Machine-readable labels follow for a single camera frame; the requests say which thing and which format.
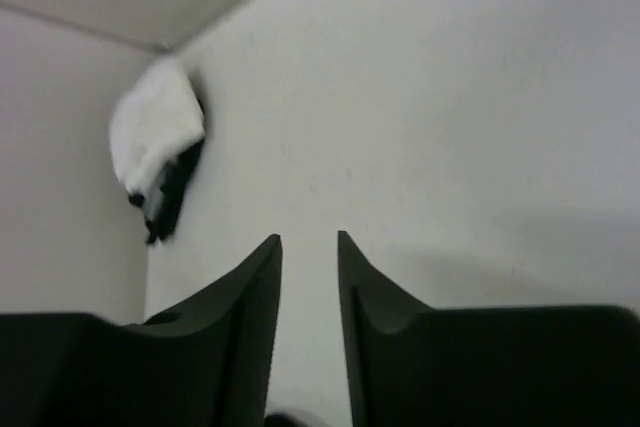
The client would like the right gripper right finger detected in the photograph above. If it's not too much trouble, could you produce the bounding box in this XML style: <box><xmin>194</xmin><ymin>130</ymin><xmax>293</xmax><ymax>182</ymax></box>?
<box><xmin>337</xmin><ymin>231</ymin><xmax>639</xmax><ymax>426</ymax></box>

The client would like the folded grey tank top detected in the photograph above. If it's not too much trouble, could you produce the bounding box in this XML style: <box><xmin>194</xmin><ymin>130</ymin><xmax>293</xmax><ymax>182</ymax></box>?
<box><xmin>142</xmin><ymin>170</ymin><xmax>167</xmax><ymax>221</ymax></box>

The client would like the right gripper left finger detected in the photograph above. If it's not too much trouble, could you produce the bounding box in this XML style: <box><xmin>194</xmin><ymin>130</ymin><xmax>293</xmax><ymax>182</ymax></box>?
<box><xmin>1</xmin><ymin>235</ymin><xmax>282</xmax><ymax>426</ymax></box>

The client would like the folded black tank top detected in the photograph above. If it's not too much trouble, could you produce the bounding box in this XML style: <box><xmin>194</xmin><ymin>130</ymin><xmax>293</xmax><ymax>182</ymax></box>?
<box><xmin>129</xmin><ymin>79</ymin><xmax>211</xmax><ymax>247</ymax></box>

